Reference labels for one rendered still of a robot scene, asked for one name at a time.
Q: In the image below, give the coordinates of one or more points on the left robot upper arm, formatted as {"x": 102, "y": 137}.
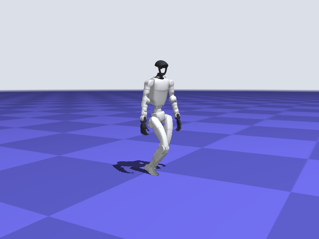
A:
{"x": 172, "y": 98}

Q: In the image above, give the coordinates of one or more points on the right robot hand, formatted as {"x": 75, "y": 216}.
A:
{"x": 144, "y": 127}

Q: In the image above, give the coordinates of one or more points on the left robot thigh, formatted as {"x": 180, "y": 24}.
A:
{"x": 168, "y": 127}

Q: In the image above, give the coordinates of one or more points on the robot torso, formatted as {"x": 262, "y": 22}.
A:
{"x": 158, "y": 96}

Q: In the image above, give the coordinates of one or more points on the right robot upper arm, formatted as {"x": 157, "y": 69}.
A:
{"x": 147, "y": 87}

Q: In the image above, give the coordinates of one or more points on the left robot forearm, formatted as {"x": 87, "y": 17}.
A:
{"x": 175, "y": 109}

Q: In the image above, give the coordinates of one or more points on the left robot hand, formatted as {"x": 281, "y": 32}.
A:
{"x": 178, "y": 122}

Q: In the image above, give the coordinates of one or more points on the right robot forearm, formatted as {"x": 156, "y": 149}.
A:
{"x": 144, "y": 109}

